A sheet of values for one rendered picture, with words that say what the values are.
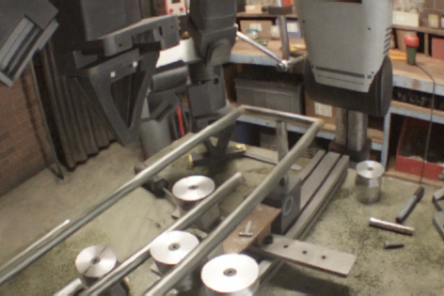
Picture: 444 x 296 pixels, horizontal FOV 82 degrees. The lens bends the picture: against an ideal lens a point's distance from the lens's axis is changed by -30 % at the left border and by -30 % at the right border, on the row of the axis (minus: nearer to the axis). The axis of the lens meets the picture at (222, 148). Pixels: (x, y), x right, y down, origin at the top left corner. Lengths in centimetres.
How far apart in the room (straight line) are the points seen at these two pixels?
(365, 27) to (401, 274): 48
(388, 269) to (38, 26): 43
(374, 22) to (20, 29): 62
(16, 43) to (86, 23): 5
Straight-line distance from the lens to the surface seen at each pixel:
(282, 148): 38
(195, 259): 21
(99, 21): 22
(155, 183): 56
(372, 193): 51
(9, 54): 21
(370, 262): 43
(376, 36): 70
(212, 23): 48
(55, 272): 50
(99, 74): 23
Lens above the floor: 119
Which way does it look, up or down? 27 degrees down
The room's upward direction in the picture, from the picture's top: 8 degrees counter-clockwise
